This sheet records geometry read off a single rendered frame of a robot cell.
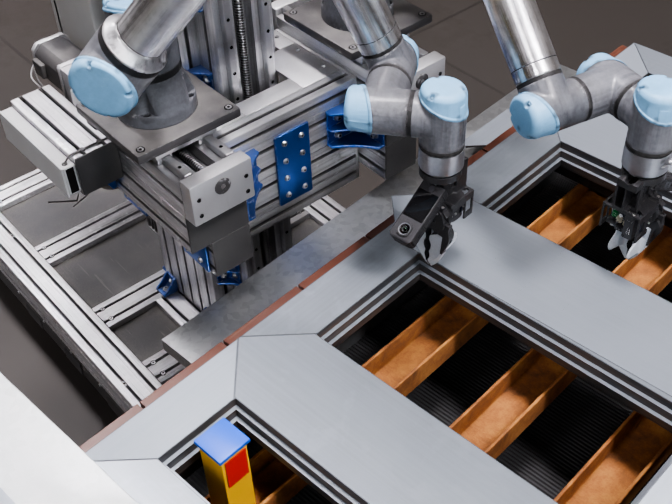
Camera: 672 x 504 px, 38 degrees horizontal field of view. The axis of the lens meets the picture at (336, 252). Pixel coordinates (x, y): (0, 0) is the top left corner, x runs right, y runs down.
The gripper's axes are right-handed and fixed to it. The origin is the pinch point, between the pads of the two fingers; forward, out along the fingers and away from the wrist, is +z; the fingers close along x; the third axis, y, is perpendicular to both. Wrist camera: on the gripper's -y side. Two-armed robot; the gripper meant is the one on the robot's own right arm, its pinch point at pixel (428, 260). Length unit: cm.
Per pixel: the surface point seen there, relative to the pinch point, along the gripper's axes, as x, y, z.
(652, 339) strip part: -38.6, 10.4, 0.6
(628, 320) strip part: -33.5, 11.5, 0.6
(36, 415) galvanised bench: 7, -72, -18
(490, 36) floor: 122, 190, 86
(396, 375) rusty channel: -2.9, -11.5, 18.9
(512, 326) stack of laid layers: -18.5, 0.3, 3.9
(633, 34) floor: 80, 228, 86
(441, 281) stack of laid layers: -2.9, 0.4, 3.5
